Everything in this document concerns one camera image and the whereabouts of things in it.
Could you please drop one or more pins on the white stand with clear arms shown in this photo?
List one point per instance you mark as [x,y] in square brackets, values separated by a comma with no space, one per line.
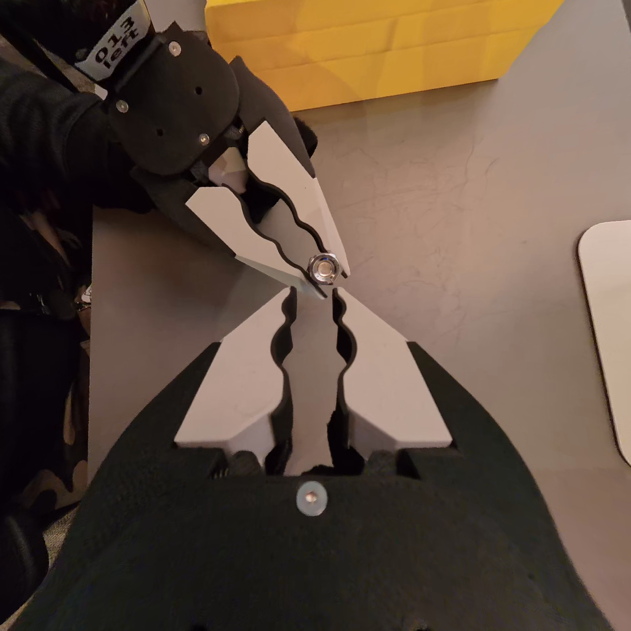
[614,320]

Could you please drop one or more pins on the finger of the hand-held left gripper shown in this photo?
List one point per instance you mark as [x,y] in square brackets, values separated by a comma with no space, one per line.
[296,182]
[231,222]

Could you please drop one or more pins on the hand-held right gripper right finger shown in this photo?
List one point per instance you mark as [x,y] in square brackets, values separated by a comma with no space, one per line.
[389,394]

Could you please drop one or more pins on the person's left hand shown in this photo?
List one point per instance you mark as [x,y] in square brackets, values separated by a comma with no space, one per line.
[79,148]

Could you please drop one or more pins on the yellow plastic bin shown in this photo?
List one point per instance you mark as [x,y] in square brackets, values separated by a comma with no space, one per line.
[369,49]

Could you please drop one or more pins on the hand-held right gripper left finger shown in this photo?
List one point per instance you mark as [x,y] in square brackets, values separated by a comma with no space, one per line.
[236,394]

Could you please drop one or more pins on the silver hex nut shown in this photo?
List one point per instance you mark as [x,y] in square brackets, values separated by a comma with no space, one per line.
[311,268]

